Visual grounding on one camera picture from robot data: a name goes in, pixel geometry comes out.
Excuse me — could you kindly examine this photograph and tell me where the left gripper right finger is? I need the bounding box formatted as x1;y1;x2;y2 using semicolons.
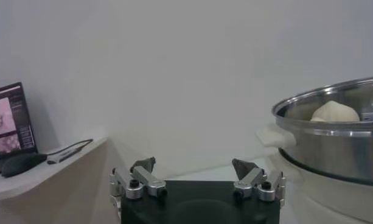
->
231;158;287;208

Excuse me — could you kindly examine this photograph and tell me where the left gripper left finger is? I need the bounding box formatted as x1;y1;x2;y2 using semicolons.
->
108;156;169;214

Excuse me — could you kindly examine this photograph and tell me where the white steamed baozi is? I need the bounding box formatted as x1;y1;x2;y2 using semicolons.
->
310;100;361;123

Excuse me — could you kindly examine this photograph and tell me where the steel steamer pot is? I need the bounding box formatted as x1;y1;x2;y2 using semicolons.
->
255;123;373;224

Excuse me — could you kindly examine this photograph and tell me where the stainless steel steamer basket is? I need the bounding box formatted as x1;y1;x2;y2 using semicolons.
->
271;75;373;185

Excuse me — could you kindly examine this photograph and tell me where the white side table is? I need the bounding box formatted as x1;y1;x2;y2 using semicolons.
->
0;136;110;224

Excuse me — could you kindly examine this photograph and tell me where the black computer mouse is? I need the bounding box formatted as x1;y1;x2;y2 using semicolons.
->
0;152;49;178

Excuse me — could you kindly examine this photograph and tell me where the computer monitor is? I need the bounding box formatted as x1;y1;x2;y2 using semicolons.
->
0;81;38;177

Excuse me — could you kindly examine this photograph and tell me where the usb hub with black cable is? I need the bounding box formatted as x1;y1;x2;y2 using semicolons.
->
46;138;94;165

